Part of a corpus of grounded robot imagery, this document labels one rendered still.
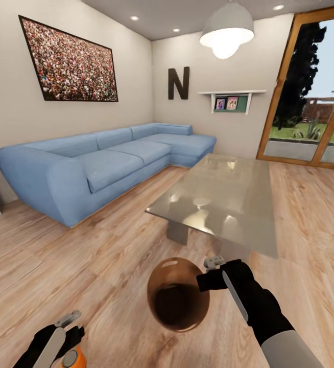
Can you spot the picture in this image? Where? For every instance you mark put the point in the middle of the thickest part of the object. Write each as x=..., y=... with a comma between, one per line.
x=220, y=103
x=68, y=67
x=232, y=102

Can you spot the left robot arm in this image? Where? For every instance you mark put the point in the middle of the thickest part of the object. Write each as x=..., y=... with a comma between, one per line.
x=48, y=342

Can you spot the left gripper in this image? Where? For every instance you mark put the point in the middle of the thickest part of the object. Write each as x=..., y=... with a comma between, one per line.
x=73, y=337

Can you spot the can of soda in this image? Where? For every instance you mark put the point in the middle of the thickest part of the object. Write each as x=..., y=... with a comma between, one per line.
x=74, y=358

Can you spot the trash can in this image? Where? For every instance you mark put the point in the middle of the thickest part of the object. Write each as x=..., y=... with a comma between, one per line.
x=174, y=296

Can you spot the door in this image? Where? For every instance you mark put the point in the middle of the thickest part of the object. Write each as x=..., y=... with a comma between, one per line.
x=299, y=128

